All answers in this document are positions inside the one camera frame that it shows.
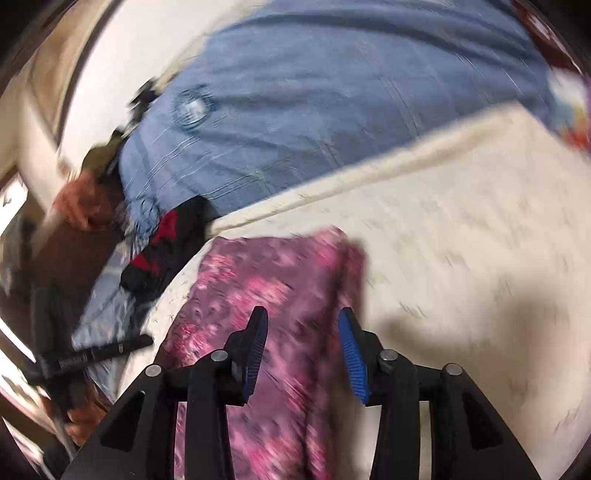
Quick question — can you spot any person's left hand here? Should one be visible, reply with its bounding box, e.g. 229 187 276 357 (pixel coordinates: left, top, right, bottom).
65 385 114 446

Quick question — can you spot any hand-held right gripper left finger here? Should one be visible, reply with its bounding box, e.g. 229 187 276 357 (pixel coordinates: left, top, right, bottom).
60 307 269 480

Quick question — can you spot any orange cloth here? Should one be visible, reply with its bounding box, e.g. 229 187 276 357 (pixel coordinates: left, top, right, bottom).
52 170 126 232

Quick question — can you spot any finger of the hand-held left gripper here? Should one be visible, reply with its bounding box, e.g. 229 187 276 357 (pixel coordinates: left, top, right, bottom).
88 335 154 366

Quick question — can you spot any purple floral garment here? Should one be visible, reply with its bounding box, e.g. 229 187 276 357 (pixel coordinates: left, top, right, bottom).
161 225 370 480

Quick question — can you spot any red and black garment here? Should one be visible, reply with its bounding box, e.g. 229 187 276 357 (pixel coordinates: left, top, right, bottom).
119 196 220 303

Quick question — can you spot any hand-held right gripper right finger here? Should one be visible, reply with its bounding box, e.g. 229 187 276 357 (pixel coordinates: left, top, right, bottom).
338 308 541 480

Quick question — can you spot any colourful printed cloth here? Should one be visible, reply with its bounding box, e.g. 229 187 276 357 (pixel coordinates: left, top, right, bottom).
547 65 591 155

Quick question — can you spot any dark red cloth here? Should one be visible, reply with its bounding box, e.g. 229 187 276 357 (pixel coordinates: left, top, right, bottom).
512 0 585 75

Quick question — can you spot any white printed bed sheet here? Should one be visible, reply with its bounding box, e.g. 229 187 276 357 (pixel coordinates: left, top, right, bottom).
115 104 591 480

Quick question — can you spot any blue plaid blanket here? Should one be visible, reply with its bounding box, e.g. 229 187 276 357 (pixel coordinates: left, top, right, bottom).
71 4 561 402

